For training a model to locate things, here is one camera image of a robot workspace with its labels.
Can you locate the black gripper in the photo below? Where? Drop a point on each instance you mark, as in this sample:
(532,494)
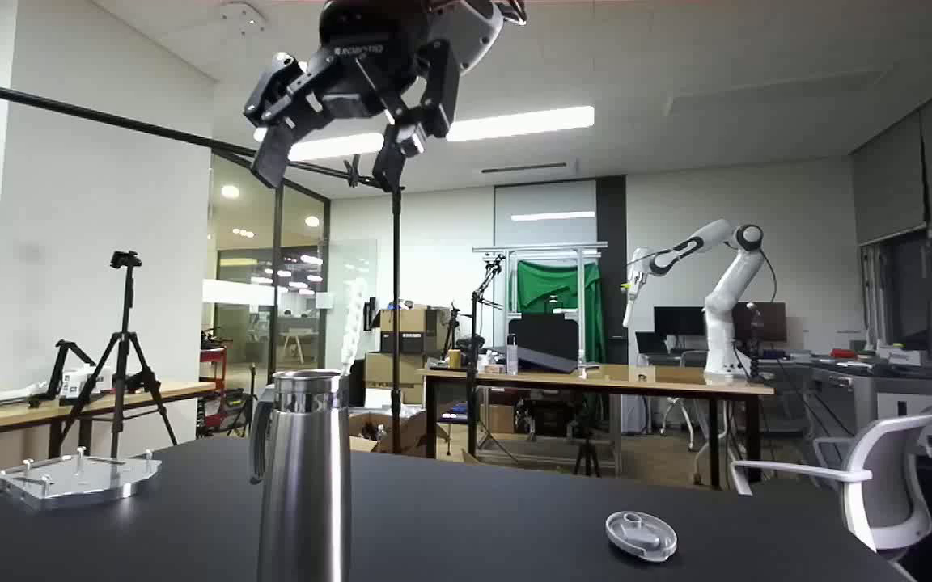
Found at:
(362,65)

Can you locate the silver metal cylindrical jar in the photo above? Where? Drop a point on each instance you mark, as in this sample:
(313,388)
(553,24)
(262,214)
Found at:
(305,486)

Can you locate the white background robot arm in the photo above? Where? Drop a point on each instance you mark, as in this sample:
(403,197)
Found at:
(720,312)

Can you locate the short ceiling light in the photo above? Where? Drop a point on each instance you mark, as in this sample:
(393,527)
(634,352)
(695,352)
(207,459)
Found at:
(336,145)

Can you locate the black vertical stand pole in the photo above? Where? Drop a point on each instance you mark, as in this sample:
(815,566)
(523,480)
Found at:
(396,325)

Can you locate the long ceiling light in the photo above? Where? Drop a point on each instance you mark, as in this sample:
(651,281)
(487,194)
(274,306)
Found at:
(532,119)

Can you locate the cardboard boxes stack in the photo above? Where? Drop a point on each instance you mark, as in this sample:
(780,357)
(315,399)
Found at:
(411,339)

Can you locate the green screen cloth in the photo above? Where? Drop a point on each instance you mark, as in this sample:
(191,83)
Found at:
(550,288)

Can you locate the black boom pole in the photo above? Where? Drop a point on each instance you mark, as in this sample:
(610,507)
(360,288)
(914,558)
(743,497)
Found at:
(78,112)

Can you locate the small clear bottle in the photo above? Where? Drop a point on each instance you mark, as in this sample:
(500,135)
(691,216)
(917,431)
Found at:
(513,357)

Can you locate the wooden table with black legs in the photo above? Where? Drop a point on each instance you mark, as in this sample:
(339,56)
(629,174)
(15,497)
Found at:
(597,380)

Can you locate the small black stand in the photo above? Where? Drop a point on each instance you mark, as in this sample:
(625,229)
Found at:
(61,372)

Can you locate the long wooden bench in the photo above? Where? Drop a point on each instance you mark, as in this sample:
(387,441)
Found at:
(15,414)

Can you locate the clear acrylic plate with bolts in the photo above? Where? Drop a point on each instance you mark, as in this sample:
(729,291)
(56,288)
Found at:
(78,480)

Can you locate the small clear glass dish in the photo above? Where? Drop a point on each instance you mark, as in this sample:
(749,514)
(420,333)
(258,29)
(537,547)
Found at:
(640,537)

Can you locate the white office chair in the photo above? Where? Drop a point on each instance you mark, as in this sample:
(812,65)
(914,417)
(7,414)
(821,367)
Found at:
(891,486)

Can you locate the black stand with camera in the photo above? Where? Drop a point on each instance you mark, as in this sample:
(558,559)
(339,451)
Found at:
(473,357)

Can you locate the tall black camera tripod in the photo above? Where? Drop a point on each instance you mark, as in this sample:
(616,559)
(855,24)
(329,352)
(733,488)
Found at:
(121,357)

